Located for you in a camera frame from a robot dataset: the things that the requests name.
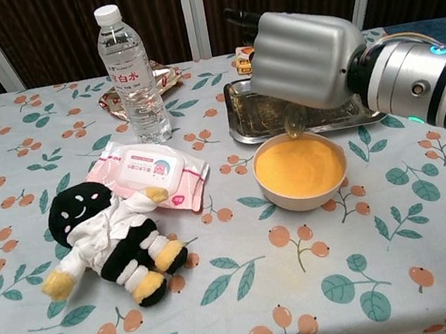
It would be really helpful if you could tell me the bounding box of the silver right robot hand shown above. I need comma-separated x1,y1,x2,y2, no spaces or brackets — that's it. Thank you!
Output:
222,0,376,125

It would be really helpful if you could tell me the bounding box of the translucent plastic spoon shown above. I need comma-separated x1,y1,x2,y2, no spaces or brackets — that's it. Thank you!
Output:
280,101,310,142

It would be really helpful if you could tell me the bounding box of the rectangular metal tray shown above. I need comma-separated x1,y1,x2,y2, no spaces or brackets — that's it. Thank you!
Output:
220,54,391,150

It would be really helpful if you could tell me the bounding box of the yellow cornmeal powder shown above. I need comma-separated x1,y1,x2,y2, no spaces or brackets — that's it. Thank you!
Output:
251,129,350,207

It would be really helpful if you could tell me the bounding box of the bowl of orange powder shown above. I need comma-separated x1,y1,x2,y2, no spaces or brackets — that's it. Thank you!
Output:
248,123,355,219

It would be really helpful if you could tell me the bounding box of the orange snack box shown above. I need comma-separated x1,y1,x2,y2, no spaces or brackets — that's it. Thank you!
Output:
232,43,262,78

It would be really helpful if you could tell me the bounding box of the brown snack packet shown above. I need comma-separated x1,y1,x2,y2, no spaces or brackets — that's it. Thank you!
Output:
92,55,189,124

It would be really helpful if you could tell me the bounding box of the clear water bottle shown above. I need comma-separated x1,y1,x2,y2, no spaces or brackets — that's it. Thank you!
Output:
89,0,175,153

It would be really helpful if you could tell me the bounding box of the pink wet wipes pack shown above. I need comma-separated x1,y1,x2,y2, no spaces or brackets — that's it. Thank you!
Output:
79,124,217,231

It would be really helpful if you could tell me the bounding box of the floral tablecloth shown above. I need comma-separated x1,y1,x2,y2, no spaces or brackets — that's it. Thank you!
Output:
0,14,446,334

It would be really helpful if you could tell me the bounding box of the black white plush doll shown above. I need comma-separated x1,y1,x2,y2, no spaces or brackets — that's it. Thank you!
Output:
23,165,197,325

